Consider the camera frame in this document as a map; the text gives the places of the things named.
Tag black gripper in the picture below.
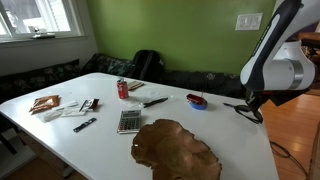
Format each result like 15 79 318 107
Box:
245 89 273 113

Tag black sunglasses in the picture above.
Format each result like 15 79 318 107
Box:
232 103 265 125

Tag brown wooden bowl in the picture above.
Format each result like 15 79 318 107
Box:
130 118 224 180

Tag dark floral corner pillow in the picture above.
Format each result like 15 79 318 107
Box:
79 52 135 78

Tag long floral back cushion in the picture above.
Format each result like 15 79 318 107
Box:
162 69 248 100

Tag blue tape roll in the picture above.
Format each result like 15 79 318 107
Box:
188 99 209 111

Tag red stapler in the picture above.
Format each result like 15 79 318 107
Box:
185 93 205 106

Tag wooden furniture edge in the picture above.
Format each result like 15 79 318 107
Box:
307 122 320 180

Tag black marker pen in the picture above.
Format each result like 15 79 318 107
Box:
142 97 170 109

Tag clear plastic bag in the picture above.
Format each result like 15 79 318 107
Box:
130 89 175 109

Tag black backpack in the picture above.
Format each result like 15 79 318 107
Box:
131 49 166 83

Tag small paper booklet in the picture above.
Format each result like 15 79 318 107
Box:
127 80 145 92

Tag red soda can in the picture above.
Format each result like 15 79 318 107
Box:
115 77 130 100

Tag dark snack wrapper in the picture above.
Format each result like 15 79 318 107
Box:
78 98 101 113

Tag flat black strip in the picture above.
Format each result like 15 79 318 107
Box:
72 117 98 134

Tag white plastic sachet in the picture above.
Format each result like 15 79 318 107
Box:
36 109 64 124
61 109 88 118
52 100 80 112

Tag orange snack packet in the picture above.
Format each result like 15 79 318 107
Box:
28 94 61 114

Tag dark floral bench cushion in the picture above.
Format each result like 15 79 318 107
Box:
0 58 82 103

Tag small object on sill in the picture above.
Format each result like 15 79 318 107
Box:
30 26 57 40

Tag grey table leg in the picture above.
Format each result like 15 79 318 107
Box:
0 126 36 178

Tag black floor cable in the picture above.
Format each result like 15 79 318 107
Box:
268 140 310 178

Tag white wall outlet plate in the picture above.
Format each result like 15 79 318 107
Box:
234 12 264 32

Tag white window frame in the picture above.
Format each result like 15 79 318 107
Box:
0 0 86 44

